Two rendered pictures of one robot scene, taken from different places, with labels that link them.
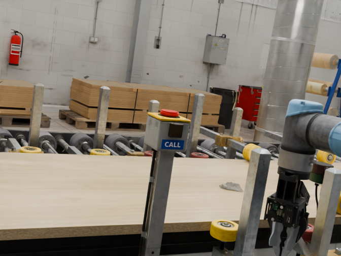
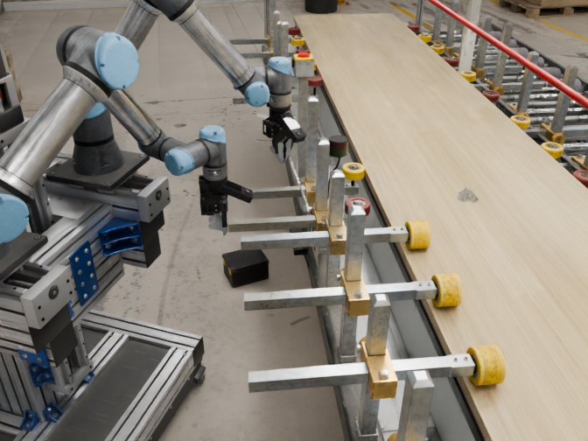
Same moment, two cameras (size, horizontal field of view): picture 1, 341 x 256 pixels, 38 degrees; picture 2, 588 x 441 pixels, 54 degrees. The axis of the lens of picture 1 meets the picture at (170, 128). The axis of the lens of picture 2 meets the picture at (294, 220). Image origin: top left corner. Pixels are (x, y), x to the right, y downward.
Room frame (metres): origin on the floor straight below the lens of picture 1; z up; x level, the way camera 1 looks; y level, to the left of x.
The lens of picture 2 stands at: (1.80, -2.00, 1.84)
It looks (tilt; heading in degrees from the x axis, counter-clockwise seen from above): 32 degrees down; 111
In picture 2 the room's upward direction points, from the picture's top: straight up
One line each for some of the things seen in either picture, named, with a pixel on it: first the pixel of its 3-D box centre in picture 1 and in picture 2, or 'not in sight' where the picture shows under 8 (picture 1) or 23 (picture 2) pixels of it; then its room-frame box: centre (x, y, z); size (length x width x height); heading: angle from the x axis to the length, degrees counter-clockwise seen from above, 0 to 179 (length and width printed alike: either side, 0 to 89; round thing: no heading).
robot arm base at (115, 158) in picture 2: not in sight; (95, 149); (0.65, -0.72, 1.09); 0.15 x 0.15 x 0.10
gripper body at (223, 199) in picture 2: not in sight; (214, 193); (1.01, -0.64, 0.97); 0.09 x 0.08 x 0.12; 28
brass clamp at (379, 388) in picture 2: not in sight; (376, 365); (1.65, -1.13, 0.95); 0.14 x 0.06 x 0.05; 118
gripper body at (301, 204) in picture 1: (288, 196); (278, 121); (1.07, -0.28, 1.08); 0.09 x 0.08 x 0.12; 152
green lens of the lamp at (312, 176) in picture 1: (319, 177); (338, 150); (1.33, -0.42, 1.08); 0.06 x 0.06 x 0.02
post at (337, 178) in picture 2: not in sight; (333, 245); (1.40, -0.67, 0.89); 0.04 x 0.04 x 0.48; 28
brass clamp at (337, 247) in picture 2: not in sight; (336, 234); (1.41, -0.69, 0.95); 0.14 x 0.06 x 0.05; 118
